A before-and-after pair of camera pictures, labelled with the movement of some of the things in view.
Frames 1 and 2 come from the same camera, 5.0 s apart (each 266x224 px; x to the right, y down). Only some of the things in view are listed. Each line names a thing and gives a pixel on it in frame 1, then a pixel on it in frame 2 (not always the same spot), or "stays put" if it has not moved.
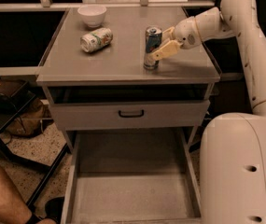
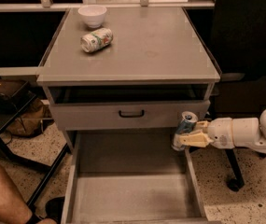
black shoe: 53,208 stays put
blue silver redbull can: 153,40 → 188,123
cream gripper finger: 168,35 → 203,123
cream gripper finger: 168,49 → 196,139
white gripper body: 185,33 → 220,133
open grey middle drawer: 132,176 stays put
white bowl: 93,14 stays put
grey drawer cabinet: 133,154 stays put
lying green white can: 96,39 stays put
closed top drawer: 129,115 stays put
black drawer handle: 130,116 stays put
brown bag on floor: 31,121 stays put
